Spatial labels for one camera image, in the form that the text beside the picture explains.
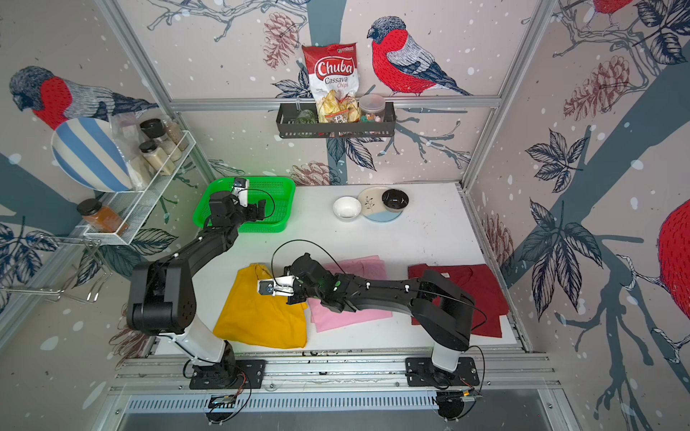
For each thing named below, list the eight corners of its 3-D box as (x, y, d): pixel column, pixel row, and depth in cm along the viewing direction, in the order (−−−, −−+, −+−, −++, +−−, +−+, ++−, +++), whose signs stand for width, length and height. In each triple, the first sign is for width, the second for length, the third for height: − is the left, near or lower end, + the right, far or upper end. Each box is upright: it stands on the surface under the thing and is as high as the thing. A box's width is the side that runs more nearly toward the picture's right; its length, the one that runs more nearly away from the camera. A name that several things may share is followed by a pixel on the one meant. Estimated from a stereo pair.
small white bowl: (329, 212, 113) (328, 205, 109) (345, 198, 118) (344, 191, 114) (349, 225, 108) (349, 218, 105) (364, 210, 113) (364, 203, 110)
